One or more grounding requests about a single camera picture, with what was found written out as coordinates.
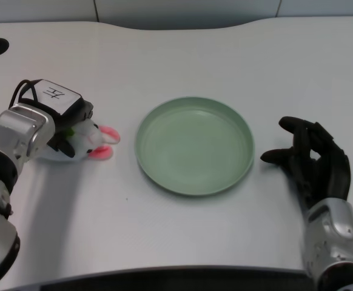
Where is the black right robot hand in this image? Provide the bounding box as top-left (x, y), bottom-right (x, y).
top-left (260, 116), bottom-right (351, 213)

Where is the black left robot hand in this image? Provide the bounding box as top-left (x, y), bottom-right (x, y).
top-left (8, 78), bottom-right (94, 158)

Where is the white rabbit plush doll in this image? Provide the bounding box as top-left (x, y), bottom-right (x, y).
top-left (38, 119), bottom-right (121, 163)

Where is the green round plate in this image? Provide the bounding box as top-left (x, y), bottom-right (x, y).
top-left (135, 96), bottom-right (255, 197)

